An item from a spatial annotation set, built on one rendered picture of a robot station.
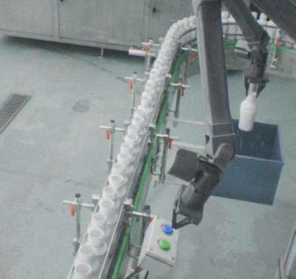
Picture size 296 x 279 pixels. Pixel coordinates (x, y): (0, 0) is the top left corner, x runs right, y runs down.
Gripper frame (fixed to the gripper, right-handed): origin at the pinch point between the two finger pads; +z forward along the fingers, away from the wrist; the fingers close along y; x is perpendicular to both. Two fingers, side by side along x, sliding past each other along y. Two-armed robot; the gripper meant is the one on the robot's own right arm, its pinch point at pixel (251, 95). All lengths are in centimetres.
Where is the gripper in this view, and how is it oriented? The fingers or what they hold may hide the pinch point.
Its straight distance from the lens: 205.2
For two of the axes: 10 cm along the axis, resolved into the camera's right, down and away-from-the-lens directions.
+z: -0.9, 8.6, 5.1
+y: -9.9, -1.5, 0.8
